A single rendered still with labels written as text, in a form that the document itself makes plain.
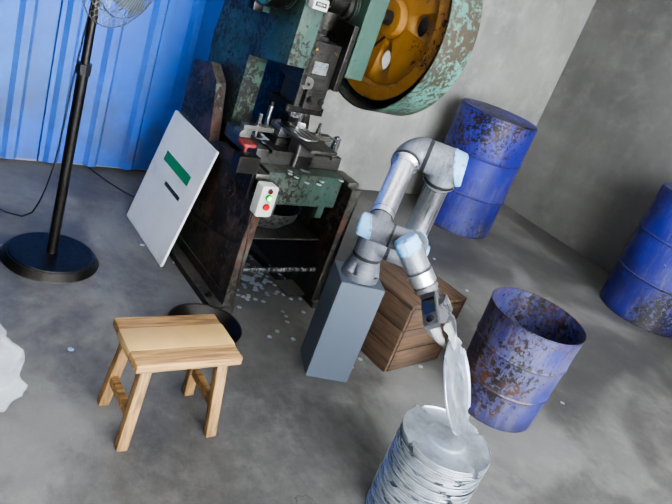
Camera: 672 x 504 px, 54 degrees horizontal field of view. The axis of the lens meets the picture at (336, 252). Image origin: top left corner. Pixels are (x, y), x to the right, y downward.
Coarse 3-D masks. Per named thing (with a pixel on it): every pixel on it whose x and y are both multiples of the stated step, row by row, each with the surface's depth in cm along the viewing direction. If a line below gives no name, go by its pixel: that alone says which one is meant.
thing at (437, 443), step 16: (416, 416) 208; (432, 416) 211; (416, 432) 201; (432, 432) 202; (448, 432) 205; (416, 448) 193; (432, 448) 196; (448, 448) 198; (464, 448) 201; (480, 448) 204; (448, 464) 192; (464, 464) 195; (480, 464) 197
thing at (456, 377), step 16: (448, 352) 191; (464, 352) 207; (448, 368) 189; (464, 368) 206; (448, 384) 188; (464, 384) 204; (448, 400) 186; (464, 400) 202; (448, 416) 184; (464, 416) 201; (464, 432) 197
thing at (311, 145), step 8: (288, 128) 285; (296, 136) 278; (304, 136) 281; (312, 136) 285; (296, 144) 280; (304, 144) 272; (312, 144) 276; (320, 144) 280; (296, 152) 280; (304, 152) 281; (312, 152) 268; (320, 152) 270; (328, 152) 273; (336, 152) 277; (296, 160) 281; (304, 160) 284; (312, 160) 286; (304, 168) 286
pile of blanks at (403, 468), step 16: (400, 432) 201; (400, 448) 199; (384, 464) 207; (400, 464) 198; (416, 464) 193; (432, 464) 190; (384, 480) 205; (400, 480) 199; (416, 480) 194; (432, 480) 192; (448, 480) 191; (464, 480) 192; (368, 496) 214; (384, 496) 204; (400, 496) 199; (416, 496) 195; (432, 496) 194; (448, 496) 194; (464, 496) 196
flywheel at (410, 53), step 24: (408, 0) 286; (432, 0) 275; (408, 24) 286; (432, 24) 275; (384, 48) 298; (408, 48) 286; (432, 48) 270; (384, 72) 298; (408, 72) 286; (384, 96) 293
